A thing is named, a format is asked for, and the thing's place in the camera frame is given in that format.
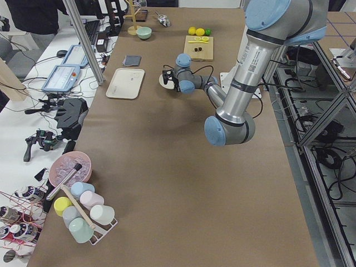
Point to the cream rectangular tray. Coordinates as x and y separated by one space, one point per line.
125 83

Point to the black plastic stand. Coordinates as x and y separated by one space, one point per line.
70 117

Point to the lower yellow lemon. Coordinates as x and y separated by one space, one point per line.
191 30

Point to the near blue teach pendant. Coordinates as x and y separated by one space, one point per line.
61 79

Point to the aluminium frame post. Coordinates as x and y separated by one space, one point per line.
74 15

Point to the blue teach pendant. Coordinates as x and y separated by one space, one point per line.
75 56
61 79

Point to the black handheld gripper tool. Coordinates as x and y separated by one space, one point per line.
47 141

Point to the metal scoop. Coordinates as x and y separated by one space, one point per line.
163 19

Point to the white cup rack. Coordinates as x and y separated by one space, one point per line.
100 231

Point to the wooden cutting board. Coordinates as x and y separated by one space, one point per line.
207 53

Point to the wooden mug tree stand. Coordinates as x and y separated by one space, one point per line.
132 30

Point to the yellow cup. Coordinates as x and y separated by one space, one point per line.
61 204

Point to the black keyboard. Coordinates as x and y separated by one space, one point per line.
91 28

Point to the yellow lemon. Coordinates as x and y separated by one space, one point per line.
200 32
191 30

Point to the mint green bowl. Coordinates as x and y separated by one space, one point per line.
144 33

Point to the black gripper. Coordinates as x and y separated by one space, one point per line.
176 80

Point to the upper yellow lemon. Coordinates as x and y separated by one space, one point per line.
200 32

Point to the grey folded cloth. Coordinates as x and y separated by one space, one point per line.
131 60

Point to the black computer mouse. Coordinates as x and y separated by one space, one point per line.
61 53

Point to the green lime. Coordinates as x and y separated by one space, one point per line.
207 32

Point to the round cream plate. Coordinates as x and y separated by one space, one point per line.
166 81

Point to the mint green cup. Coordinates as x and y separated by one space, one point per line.
80 230

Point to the pink cup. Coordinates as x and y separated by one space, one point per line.
89 199

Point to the grey cup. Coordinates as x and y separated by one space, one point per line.
69 214

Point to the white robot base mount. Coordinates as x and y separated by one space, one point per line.
225 82

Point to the white cup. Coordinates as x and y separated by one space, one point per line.
102 214

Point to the pink bowl with ice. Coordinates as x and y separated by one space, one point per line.
66 163

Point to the far blue teach pendant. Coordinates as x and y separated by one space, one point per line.
75 56

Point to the blue cup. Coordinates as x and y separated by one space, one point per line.
78 188

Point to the metal black-tipped stick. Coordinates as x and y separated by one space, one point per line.
52 194

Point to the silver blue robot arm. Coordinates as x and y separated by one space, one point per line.
270 24

